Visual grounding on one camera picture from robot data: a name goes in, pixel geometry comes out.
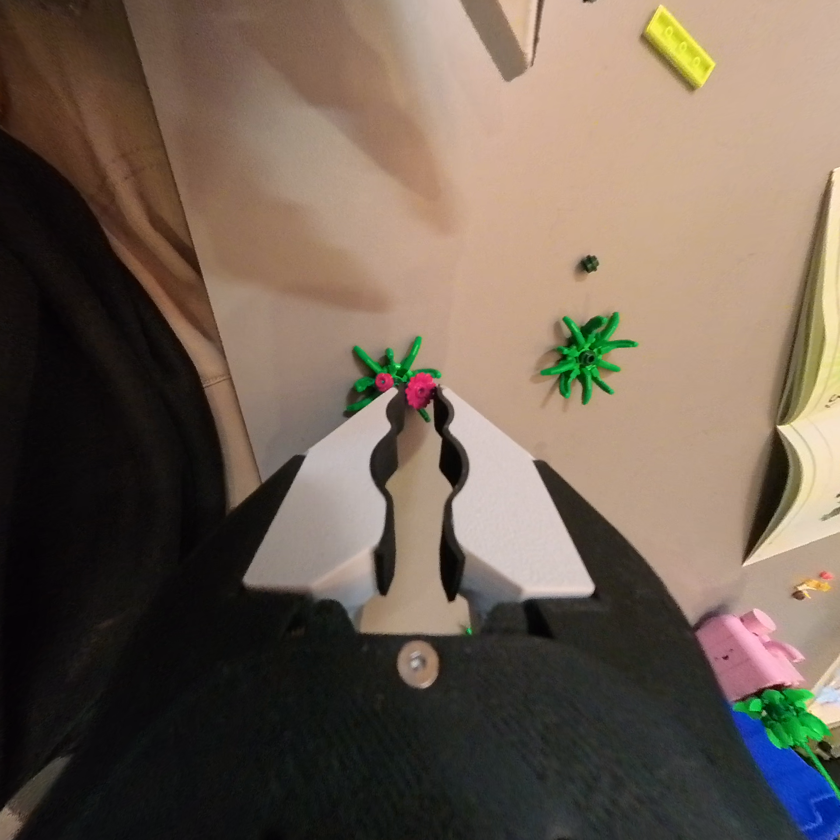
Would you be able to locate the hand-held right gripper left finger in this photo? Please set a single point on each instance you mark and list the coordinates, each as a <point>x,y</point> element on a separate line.
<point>328,512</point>

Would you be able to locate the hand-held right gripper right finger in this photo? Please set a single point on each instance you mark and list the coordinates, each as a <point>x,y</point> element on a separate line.
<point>518,525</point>

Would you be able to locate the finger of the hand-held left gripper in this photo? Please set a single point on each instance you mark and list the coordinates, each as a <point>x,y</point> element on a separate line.
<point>508,33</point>

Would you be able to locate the pink flower toy stem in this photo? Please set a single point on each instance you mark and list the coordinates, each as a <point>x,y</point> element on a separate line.
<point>420,390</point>

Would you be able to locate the small green toy leaf plant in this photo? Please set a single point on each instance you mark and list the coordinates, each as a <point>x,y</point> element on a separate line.
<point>367,363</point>

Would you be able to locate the lime green toy brick plate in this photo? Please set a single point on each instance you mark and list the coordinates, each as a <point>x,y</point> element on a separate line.
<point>679,46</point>

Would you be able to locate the large green toy leaf plant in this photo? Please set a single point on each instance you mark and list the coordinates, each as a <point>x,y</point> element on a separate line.
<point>584,358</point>

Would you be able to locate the small dark green toy piece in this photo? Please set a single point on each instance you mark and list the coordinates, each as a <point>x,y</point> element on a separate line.
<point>589,264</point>

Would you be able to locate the pink toy brick block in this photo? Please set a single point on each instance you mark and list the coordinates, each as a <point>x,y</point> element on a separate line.
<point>735,649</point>

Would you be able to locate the person's black jacket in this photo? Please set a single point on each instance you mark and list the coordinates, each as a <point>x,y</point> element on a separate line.
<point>79,459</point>

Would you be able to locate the small yellow toy piece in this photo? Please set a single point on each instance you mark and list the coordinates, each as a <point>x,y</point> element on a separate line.
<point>810,586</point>

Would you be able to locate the toy instruction booklet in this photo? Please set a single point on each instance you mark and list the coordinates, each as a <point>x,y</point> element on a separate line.
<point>817,472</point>

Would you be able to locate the bright green toy leaf sprig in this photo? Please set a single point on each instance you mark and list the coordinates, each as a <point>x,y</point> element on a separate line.
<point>787,722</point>

